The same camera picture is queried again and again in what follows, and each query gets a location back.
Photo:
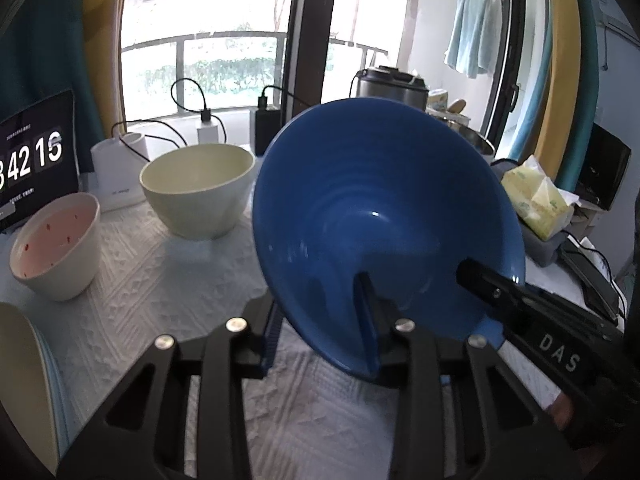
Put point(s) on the steel tumbler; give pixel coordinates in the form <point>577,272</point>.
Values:
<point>392,87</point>

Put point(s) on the teal curtain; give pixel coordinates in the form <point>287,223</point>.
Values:
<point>40,50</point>
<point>590,85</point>

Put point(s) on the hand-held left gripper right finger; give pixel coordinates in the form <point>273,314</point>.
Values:
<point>365,320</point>

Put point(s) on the yellow tissue pack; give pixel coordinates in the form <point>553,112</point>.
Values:
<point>535,200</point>

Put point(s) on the balcony railing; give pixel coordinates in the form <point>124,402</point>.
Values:
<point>225,37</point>

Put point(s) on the yellow curtain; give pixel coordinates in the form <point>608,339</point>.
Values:
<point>560,60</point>
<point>102,60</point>

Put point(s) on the black electronic device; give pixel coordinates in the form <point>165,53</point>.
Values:
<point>602,165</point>

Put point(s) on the white air conditioner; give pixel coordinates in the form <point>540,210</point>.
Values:
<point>617,15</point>

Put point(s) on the tablet showing clock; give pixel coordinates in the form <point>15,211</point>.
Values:
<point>35,160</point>

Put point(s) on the white bowl pink inside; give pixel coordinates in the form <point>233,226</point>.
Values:
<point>60,250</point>

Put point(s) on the person's right hand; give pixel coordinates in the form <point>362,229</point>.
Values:
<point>560,407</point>

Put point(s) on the cream bowl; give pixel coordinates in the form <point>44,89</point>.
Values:
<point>200,200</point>

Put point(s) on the steel bowl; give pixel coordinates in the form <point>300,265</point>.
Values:
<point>475,142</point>

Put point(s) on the dark window frame post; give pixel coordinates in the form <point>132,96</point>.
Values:
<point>310,35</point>

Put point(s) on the light blue hanging towel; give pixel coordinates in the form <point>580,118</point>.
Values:
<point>472,35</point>

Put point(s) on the white desk lamp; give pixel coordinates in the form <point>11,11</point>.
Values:
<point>115,175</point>

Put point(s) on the white textured tablecloth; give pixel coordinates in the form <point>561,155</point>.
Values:
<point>175,285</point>

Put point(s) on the black charger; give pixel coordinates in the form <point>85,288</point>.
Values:
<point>267,130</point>

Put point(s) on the white charger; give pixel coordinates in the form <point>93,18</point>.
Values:
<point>207,132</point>

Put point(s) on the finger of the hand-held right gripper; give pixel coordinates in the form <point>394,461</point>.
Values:
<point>482,282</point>

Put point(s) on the dark blue bowl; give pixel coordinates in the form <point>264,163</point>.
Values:
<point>360,195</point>

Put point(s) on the black flat device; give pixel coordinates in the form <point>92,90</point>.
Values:
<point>595,285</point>

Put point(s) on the blue plate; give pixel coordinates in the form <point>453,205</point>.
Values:
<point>59,400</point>

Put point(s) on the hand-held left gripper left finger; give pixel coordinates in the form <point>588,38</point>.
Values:
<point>257,350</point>

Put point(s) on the beige plate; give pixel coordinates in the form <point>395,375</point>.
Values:
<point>20,385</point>

